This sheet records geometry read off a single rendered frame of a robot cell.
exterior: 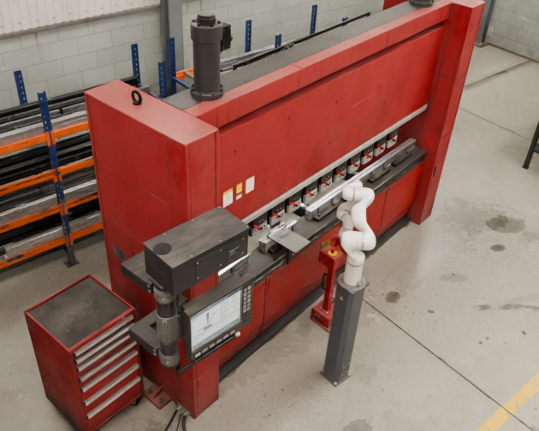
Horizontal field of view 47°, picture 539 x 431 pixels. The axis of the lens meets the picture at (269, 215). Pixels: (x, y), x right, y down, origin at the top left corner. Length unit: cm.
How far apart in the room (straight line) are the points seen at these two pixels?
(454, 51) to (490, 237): 206
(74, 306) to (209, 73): 174
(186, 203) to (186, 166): 24
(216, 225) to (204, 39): 101
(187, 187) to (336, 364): 211
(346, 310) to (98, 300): 169
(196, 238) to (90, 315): 126
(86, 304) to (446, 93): 367
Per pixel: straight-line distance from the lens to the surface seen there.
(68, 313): 418
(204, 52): 351
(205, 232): 314
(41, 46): 788
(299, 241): 462
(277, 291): 488
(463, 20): 575
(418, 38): 547
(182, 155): 321
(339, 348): 469
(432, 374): 526
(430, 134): 620
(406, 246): 638
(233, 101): 364
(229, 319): 347
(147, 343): 362
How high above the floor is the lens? 389
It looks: 37 degrees down
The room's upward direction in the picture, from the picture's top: 4 degrees clockwise
